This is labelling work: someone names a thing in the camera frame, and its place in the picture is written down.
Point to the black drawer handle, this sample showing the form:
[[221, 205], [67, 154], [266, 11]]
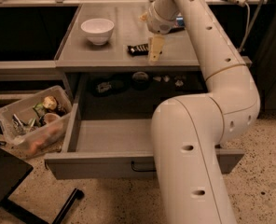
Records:
[[143, 167]]

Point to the white ceramic bowl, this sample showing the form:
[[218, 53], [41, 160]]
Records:
[[98, 31]]

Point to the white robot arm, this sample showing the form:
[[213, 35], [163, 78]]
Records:
[[201, 199]]

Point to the blue crushed soda can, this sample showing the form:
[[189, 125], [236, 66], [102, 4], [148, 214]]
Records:
[[179, 22]]

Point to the grey open top drawer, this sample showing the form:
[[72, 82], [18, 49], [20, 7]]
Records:
[[107, 146]]

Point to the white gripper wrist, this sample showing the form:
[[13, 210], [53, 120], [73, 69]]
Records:
[[157, 24]]

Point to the black round object under cabinet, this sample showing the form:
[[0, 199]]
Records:
[[140, 81]]

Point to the black chair base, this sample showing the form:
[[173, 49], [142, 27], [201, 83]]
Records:
[[12, 172]]

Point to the grey metal cabinet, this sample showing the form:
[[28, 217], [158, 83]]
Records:
[[125, 50]]

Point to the dark object under cabinet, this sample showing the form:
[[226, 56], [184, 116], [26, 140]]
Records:
[[102, 87]]

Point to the clear plastic bin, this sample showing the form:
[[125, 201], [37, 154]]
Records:
[[36, 121]]

